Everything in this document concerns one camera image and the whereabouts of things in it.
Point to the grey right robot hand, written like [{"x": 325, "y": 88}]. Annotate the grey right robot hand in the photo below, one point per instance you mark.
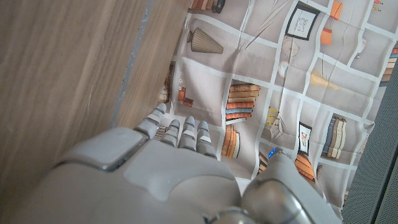
[{"x": 174, "y": 186}]

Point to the printed bookshelf backdrop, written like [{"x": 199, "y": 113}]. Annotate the printed bookshelf backdrop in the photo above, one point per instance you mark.
[{"x": 248, "y": 62}]

